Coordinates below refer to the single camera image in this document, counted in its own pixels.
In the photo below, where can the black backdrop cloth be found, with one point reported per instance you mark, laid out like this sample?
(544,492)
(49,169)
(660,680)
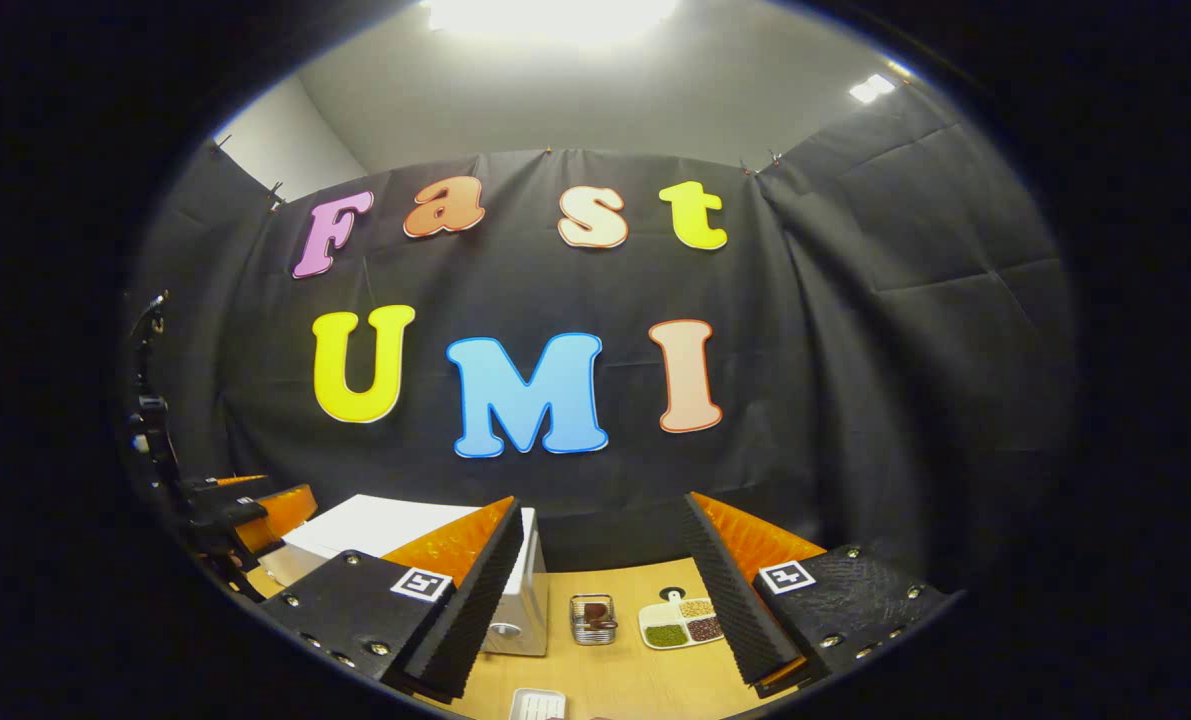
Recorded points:
(855,400)

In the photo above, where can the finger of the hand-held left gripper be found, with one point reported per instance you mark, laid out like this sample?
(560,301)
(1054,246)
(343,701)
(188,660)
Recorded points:
(230,481)
(280,515)

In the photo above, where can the white divided grain dish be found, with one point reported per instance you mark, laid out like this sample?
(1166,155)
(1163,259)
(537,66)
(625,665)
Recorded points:
(667,635)

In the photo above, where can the small ceiling light panel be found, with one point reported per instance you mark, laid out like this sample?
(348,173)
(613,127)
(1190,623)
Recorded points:
(872,88)

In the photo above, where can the brown utensil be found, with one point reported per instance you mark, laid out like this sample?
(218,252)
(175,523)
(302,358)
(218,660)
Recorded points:
(597,615)

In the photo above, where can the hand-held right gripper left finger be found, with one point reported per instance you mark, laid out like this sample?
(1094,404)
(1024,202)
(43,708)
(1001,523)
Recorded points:
(455,620)

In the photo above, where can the long ceiling light panel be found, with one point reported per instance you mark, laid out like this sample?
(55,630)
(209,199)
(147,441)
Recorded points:
(550,15)

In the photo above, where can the white microwave oven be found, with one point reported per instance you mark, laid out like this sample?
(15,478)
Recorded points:
(355,520)

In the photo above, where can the white ribbed tray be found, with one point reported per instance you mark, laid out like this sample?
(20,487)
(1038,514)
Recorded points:
(538,705)

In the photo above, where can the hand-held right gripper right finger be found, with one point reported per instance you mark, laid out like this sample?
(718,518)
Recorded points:
(730,600)

